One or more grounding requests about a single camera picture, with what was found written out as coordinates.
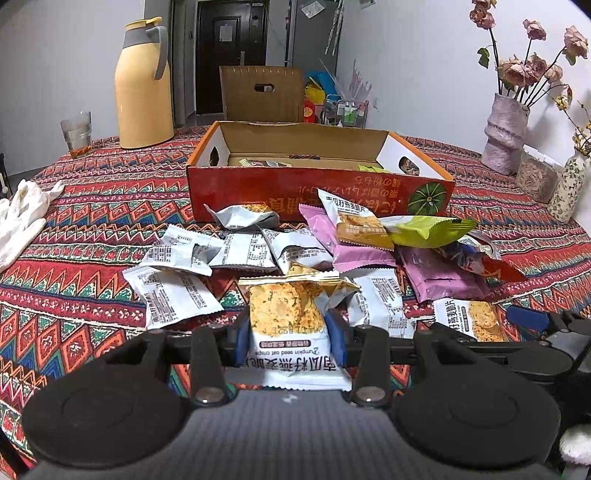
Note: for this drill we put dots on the yellow plastic item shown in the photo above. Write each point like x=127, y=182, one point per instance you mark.
x=314, y=97

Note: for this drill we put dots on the white folded umbrella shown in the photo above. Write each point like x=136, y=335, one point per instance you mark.
x=333, y=25

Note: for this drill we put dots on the green snack packet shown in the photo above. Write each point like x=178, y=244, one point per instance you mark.
x=429, y=230
x=369, y=168

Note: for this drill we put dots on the drinking glass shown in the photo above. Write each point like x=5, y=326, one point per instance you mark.
x=76, y=134

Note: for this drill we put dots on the red gift box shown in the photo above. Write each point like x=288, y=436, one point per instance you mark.
x=310, y=113

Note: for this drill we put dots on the dried pink roses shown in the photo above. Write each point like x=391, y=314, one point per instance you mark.
x=515, y=71

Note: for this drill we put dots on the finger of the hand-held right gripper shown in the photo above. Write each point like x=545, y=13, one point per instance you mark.
x=524, y=317

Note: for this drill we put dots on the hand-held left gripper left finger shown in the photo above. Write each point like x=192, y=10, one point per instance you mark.
x=240, y=340

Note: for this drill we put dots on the dark entrance door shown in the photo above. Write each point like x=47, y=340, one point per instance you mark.
x=231, y=46

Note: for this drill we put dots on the yellow thermos jug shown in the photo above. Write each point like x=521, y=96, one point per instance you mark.
x=143, y=92

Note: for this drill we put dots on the pink snack packet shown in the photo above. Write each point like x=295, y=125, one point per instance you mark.
x=364, y=258
x=438, y=277

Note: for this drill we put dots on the yellow flower twigs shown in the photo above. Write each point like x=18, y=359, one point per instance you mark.
x=582, y=138

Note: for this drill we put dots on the white crisp snack packet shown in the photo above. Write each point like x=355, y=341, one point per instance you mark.
x=286, y=309

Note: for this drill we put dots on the grey interior door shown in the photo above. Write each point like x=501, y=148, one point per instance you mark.
x=182, y=69

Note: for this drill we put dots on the pile of white packets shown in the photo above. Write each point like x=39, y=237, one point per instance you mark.
x=175, y=295

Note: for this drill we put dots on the clear plastic sleeve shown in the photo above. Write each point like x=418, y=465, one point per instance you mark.
x=308, y=9

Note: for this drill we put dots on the grey refrigerator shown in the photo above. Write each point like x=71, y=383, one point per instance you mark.
x=314, y=41

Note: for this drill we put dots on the clear plastic container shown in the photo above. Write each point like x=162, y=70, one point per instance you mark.
x=538, y=180

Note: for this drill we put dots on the pink feather decoration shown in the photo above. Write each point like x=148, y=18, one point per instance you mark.
x=358, y=81

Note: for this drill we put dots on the white cloth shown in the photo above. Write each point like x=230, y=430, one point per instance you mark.
x=18, y=217

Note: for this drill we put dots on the floral ceramic vase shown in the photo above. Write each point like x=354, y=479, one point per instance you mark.
x=568, y=194

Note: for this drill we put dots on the brown snack packet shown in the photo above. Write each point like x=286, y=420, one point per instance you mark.
x=251, y=162

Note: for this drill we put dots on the orange cardboard box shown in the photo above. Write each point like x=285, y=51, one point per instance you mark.
x=300, y=189

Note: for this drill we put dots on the blue plastic item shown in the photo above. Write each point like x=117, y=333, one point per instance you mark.
x=321, y=81

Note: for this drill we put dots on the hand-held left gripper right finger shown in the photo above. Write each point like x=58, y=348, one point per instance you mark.
x=334, y=342

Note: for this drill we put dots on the red blue snack packet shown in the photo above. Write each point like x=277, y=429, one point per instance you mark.
x=498, y=270

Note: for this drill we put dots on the pink textured vase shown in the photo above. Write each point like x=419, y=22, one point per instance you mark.
x=503, y=138

